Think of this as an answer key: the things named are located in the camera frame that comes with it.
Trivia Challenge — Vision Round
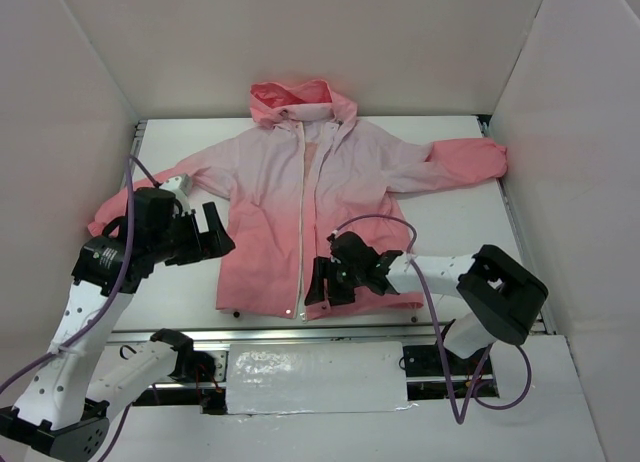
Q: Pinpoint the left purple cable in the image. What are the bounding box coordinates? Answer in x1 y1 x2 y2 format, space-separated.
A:
0 154 161 462

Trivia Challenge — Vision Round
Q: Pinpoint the white foil-taped panel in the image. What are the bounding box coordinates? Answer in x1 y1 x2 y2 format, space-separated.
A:
226 341 410 415

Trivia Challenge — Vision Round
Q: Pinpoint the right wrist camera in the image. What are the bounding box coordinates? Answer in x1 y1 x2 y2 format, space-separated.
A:
327 230 339 243

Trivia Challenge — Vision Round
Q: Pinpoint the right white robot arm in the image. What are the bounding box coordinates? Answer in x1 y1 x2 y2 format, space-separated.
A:
305 232 549 373

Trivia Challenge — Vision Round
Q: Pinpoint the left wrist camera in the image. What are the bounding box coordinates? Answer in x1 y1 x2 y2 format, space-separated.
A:
159 174 193 210

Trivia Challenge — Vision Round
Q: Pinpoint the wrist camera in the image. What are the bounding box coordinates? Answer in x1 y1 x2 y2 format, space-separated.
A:
327 230 339 243
159 174 193 210

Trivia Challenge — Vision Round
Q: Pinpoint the pink gradient hooded jacket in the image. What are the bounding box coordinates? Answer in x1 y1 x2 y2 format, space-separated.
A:
87 78 510 324

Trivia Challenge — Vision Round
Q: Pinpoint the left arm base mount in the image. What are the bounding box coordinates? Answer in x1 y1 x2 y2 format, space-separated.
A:
150 328 225 413

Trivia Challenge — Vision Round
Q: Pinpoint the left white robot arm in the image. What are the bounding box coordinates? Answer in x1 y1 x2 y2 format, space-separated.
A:
1 188 235 461

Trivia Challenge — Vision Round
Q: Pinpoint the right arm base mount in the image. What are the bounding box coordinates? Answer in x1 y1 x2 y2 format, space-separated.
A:
398 343 484 401

